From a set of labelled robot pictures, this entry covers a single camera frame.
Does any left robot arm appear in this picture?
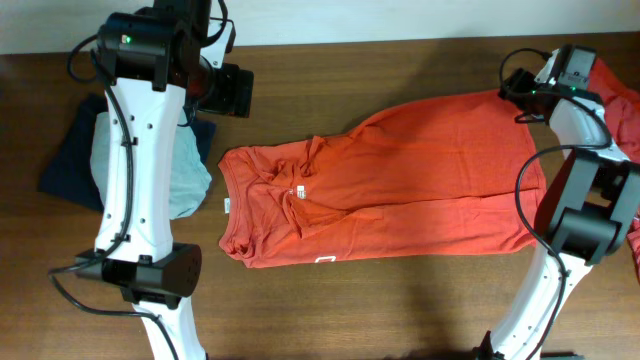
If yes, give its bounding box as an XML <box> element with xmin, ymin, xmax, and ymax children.
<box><xmin>72</xmin><ymin>0</ymin><xmax>253</xmax><ymax>359</ymax></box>

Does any folded navy garment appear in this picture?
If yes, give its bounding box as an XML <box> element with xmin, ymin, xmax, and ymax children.
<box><xmin>38</xmin><ymin>92</ymin><xmax>219</xmax><ymax>212</ymax></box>

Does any folded grey t-shirt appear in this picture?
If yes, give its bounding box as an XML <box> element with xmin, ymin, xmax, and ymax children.
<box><xmin>90</xmin><ymin>112</ymin><xmax>216</xmax><ymax>220</ymax></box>

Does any red lettered t-shirt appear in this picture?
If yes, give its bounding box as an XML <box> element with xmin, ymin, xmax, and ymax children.
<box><xmin>587</xmin><ymin>55</ymin><xmax>640</xmax><ymax>281</ymax></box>

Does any right black cable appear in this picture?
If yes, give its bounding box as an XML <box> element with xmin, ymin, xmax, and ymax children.
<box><xmin>497</xmin><ymin>47</ymin><xmax>614</xmax><ymax>360</ymax></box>

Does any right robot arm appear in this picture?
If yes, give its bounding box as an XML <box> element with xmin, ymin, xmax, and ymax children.
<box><xmin>473</xmin><ymin>44</ymin><xmax>639</xmax><ymax>359</ymax></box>

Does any orange printed t-shirt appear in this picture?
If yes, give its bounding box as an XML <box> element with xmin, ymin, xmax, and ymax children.
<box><xmin>219</xmin><ymin>91</ymin><xmax>546</xmax><ymax>268</ymax></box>

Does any black cable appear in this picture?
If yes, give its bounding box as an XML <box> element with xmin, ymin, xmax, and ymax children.
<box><xmin>47</xmin><ymin>0</ymin><xmax>230</xmax><ymax>360</ymax></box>
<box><xmin>497</xmin><ymin>47</ymin><xmax>614</xmax><ymax>360</ymax></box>

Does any left black cable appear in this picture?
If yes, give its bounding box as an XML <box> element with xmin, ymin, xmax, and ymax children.
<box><xmin>47</xmin><ymin>0</ymin><xmax>230</xmax><ymax>360</ymax></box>

